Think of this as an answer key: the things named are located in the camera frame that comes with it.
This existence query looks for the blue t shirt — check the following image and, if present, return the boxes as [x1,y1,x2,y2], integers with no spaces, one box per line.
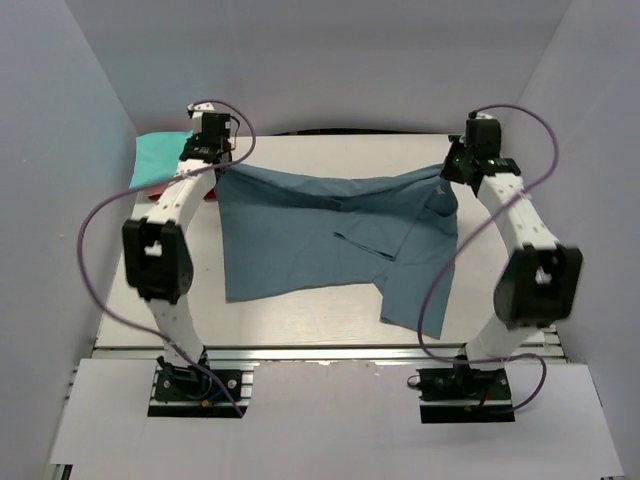
[216,165,458,338]

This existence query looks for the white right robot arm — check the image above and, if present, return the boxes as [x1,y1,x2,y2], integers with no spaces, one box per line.
[441,113,583,399]

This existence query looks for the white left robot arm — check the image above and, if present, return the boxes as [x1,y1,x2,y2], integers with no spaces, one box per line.
[122,103,232,399]

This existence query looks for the teal folded t shirt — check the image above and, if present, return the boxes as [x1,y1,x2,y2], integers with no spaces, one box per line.
[129,131,193,188]

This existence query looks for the red folded t shirt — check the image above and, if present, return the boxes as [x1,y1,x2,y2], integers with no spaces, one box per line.
[144,139,236,202]

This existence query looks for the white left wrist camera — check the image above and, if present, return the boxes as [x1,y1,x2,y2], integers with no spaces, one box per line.
[187,102,216,133]

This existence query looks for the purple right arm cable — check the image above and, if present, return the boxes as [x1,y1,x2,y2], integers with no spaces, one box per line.
[416,103,559,413]

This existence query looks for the aluminium table frame rail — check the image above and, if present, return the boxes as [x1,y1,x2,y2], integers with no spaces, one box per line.
[482,132,566,359]

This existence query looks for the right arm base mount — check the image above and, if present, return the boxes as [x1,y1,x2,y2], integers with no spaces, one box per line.
[407,366,515,425]

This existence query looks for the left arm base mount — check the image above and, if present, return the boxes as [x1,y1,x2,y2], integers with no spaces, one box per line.
[147,356,252,419]

